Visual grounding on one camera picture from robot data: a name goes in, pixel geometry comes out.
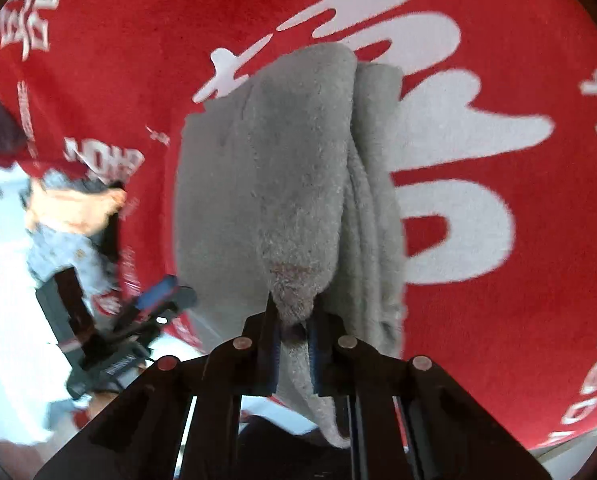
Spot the blue-grey patterned cloth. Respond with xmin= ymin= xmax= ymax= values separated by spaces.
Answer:
xmin=25 ymin=167 xmax=122 ymax=303

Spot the red printed blanket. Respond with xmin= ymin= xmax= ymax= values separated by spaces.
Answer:
xmin=0 ymin=0 xmax=597 ymax=455

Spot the cream cloth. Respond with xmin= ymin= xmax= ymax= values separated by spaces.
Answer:
xmin=27 ymin=180 xmax=128 ymax=237

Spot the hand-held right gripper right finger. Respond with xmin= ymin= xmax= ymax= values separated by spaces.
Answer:
xmin=306 ymin=307 xmax=554 ymax=480

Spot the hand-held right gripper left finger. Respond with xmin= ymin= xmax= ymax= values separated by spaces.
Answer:
xmin=33 ymin=292 xmax=284 ymax=480

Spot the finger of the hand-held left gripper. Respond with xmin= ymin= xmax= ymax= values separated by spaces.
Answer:
xmin=111 ymin=274 xmax=182 ymax=333
xmin=128 ymin=286 xmax=199 ymax=344

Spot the grey small shirt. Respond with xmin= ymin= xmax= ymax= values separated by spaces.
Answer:
xmin=173 ymin=42 xmax=410 ymax=449

